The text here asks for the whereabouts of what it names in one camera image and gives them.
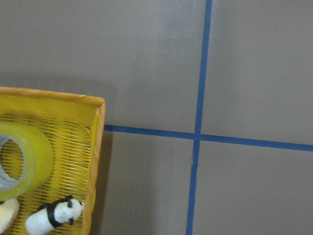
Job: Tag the yellow tape roll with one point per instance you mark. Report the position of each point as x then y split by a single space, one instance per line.
38 159

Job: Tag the yellow woven plastic basket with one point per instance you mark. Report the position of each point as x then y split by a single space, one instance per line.
74 125

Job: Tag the panda toy figure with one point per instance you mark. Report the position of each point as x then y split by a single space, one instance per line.
51 216

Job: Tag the cream croissant toy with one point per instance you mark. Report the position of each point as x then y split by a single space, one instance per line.
9 209

